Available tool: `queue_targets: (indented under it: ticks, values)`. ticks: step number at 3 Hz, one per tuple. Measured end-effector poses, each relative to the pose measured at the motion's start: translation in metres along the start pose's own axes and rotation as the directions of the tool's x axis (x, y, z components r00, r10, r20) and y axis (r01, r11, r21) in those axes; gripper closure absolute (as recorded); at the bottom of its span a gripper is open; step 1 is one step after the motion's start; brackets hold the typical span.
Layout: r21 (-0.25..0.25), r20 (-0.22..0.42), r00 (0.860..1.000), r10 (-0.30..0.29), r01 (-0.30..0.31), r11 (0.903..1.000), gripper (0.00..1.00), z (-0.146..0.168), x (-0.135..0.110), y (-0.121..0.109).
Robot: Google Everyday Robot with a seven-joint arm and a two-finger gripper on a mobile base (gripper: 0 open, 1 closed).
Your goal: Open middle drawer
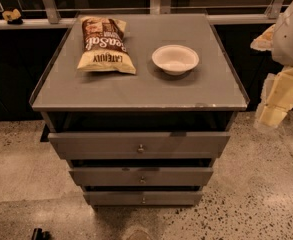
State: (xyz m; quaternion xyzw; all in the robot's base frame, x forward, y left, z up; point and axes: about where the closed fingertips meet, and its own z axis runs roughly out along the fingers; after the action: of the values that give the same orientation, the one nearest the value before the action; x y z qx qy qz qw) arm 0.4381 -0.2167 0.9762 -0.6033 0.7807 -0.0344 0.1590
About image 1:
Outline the sea salt chips bag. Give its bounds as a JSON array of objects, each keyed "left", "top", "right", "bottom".
[{"left": 77, "top": 16, "right": 136, "bottom": 75}]

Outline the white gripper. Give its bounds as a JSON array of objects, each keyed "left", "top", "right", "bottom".
[{"left": 250, "top": 25, "right": 293, "bottom": 129}]

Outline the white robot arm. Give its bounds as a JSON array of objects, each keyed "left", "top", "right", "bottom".
[{"left": 250, "top": 1, "right": 293, "bottom": 131}]

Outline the yellow object on ledge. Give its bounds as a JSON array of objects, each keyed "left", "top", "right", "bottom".
[{"left": 2, "top": 9, "right": 23, "bottom": 25}]

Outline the metal railing frame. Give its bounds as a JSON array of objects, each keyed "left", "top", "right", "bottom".
[{"left": 0, "top": 0, "right": 292, "bottom": 29}]

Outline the grey drawer cabinet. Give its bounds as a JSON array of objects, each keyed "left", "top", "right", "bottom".
[{"left": 30, "top": 14, "right": 249, "bottom": 194}]

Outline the grey top drawer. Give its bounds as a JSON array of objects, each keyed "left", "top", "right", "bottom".
[{"left": 48, "top": 132, "right": 230, "bottom": 160}]

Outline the black object on floor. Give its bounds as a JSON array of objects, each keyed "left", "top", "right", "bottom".
[{"left": 31, "top": 228, "right": 51, "bottom": 240}]

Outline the white paper bowl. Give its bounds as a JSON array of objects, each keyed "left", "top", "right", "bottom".
[{"left": 152, "top": 45, "right": 199, "bottom": 76}]

